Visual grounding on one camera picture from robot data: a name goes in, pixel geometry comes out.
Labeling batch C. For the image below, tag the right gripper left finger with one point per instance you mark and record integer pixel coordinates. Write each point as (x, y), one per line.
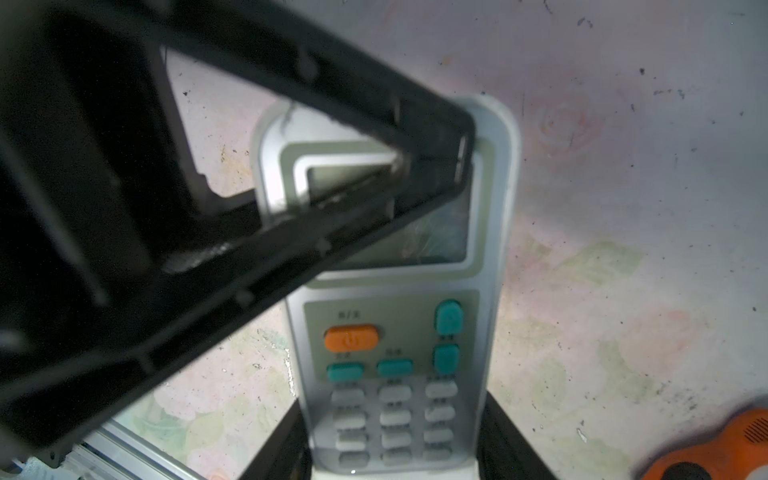
(286, 453)

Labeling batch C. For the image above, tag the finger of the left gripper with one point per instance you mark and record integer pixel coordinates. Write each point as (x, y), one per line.
(271, 46)

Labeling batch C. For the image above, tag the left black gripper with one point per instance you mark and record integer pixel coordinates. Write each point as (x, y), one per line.
(108, 284)

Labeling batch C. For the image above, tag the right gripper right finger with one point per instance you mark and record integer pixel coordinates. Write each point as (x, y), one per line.
(502, 452)

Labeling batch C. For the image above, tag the grey white remote control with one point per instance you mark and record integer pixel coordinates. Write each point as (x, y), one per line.
(392, 346)

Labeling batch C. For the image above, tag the orange black screwdriver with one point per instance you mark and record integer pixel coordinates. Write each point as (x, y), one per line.
(738, 452)

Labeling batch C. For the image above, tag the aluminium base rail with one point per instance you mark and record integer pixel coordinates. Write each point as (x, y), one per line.
(111, 452)

